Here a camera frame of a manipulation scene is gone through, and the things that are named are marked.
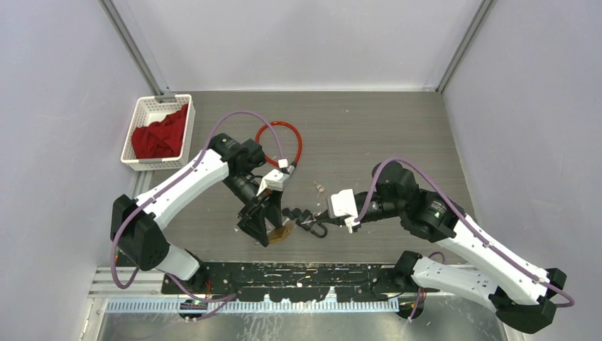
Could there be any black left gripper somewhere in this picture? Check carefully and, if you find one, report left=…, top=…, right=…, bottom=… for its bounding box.
left=222, top=171, right=283, bottom=246

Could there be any brass padlock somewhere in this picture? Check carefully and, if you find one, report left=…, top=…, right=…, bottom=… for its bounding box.
left=268, top=222, right=295, bottom=244

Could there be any black-headed key bunch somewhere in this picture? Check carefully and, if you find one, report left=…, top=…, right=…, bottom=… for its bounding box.
left=282, top=207, right=303, bottom=223

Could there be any black Kaijing padlock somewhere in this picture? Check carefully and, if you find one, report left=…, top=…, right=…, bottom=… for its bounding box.
left=295, top=210, right=328, bottom=239

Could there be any small silver key bunch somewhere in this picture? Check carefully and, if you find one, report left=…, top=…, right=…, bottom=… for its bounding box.
left=313, top=181, right=325, bottom=197

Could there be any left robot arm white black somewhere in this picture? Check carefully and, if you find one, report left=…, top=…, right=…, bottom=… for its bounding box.
left=110, top=134, right=290, bottom=293

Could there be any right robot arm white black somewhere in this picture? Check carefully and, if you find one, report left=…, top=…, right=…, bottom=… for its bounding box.
left=317, top=157, right=567, bottom=334

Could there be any red cloth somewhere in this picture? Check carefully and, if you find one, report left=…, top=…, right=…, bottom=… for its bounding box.
left=131, top=104, right=189, bottom=159

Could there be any white plastic basket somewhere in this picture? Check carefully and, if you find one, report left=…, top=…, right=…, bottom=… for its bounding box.
left=120, top=94, right=195, bottom=172

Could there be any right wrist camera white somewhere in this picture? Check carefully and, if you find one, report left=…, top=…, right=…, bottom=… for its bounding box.
left=327, top=189, right=361, bottom=234

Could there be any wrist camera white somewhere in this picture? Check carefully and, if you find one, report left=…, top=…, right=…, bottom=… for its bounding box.
left=327, top=189, right=361, bottom=234
left=256, top=169, right=290, bottom=195

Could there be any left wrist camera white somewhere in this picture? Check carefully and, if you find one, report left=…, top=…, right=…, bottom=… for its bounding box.
left=256, top=169, right=290, bottom=195

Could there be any red cable lock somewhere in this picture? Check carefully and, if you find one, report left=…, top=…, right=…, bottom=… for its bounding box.
left=254, top=121, right=303, bottom=173

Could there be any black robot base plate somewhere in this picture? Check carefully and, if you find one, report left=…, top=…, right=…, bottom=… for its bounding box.
left=160, top=261, right=441, bottom=305

